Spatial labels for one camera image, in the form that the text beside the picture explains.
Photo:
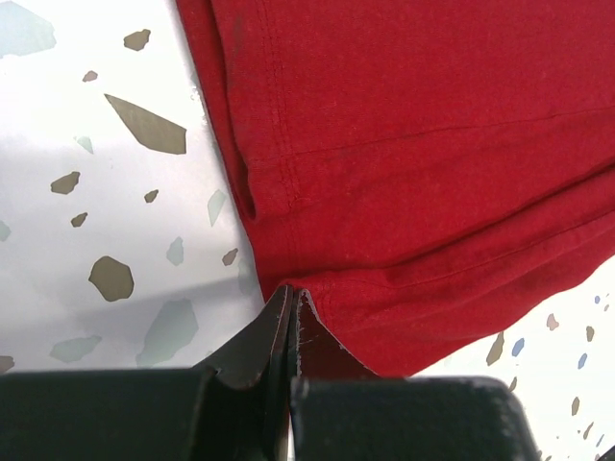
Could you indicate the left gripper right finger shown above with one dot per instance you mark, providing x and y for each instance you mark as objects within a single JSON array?
[{"x": 341, "y": 410}]

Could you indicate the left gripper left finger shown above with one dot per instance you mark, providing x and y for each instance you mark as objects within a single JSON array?
[{"x": 230, "y": 406}]

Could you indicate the red t shirt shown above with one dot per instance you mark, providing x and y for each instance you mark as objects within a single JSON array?
[{"x": 429, "y": 171}]

